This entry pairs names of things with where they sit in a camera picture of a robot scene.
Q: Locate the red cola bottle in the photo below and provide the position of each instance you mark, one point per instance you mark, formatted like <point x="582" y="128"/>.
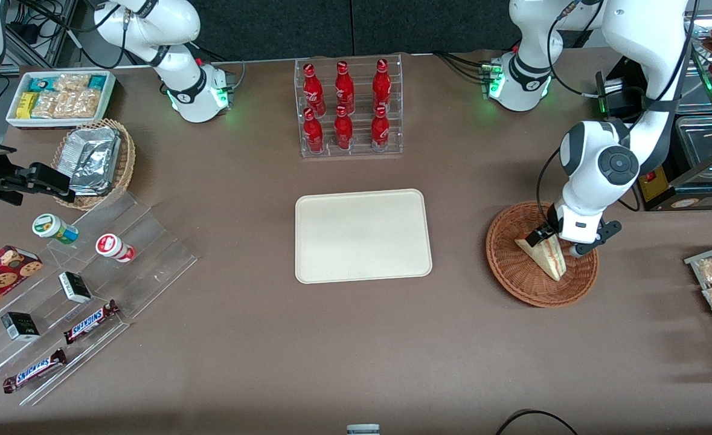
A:
<point x="313" y="136"/>
<point x="344" y="90"/>
<point x="313" y="90"/>
<point x="380" y="133"/>
<point x="343" y="133"/>
<point x="381" y="87"/>

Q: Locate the small black carton box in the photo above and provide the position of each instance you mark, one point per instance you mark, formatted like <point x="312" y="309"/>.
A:
<point x="75" y="287"/>
<point x="20" y="326"/>

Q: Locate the black food warmer cabinet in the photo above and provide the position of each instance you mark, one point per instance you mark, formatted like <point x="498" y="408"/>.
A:
<point x="694" y="193"/>

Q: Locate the clear bag beige snacks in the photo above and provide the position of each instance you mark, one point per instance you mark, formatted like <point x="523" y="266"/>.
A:
<point x="72" y="83"/>
<point x="85" y="104"/>
<point x="51" y="106"/>

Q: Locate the white jar red lid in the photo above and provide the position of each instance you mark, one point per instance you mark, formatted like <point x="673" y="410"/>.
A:
<point x="114" y="248"/>

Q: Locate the brown wicker basket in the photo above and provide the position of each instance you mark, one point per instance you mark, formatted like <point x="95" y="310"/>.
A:
<point x="513" y="272"/>

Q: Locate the black box green light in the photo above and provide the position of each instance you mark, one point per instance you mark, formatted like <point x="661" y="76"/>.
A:
<point x="615" y="90"/>

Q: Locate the Snickers chocolate bar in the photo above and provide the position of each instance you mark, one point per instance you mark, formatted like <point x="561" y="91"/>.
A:
<point x="32" y="370"/>
<point x="90" y="321"/>

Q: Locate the white jar sunflower green label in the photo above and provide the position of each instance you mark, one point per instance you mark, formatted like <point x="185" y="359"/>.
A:
<point x="54" y="228"/>

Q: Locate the triangular sandwich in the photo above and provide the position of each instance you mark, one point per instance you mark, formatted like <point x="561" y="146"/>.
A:
<point x="546" y="260"/>

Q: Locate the silver foil packet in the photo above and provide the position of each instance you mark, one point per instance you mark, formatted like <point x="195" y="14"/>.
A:
<point x="93" y="169"/>
<point x="90" y="136"/>

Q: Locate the clear acrylic stepped shelf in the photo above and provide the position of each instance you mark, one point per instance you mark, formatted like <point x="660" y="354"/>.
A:
<point x="150" y="260"/>

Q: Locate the yellow snack packet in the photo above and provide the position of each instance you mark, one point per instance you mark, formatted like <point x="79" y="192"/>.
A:
<point x="25" y="106"/>

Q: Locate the teal snack packet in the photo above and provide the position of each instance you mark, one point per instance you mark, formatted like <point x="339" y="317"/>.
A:
<point x="99" y="81"/>
<point x="38" y="83"/>

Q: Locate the white rectangular snack bin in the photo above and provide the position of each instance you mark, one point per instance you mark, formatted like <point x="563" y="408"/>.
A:
<point x="60" y="124"/>

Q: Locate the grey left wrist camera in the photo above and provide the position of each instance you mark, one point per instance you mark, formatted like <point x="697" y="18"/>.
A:
<point x="574" y="251"/>

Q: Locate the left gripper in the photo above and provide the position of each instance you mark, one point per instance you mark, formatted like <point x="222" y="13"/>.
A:
<point x="550" y="225"/>

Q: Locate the light wicker basket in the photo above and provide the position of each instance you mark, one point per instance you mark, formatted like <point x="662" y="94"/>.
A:
<point x="125" y="169"/>

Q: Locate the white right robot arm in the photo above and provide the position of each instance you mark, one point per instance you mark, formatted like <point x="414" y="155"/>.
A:
<point x="186" y="90"/>

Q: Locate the cream plastic tray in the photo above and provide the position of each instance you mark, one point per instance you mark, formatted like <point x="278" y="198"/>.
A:
<point x="362" y="235"/>

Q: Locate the clear acrylic bottle rack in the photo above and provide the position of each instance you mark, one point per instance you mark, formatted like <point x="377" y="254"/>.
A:
<point x="360" y="148"/>

